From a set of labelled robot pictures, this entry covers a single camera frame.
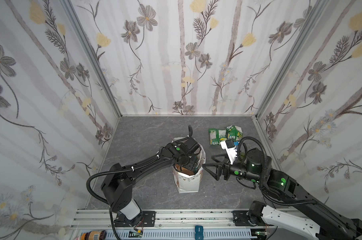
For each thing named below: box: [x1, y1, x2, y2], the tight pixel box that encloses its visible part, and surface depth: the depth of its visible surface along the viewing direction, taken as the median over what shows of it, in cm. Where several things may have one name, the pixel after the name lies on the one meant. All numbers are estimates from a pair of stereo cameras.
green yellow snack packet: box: [226, 125, 243, 142], surface depth 107 cm
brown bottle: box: [74, 230, 107, 240], surface depth 68 cm
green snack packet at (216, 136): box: [208, 128, 228, 145], surface depth 106 cm
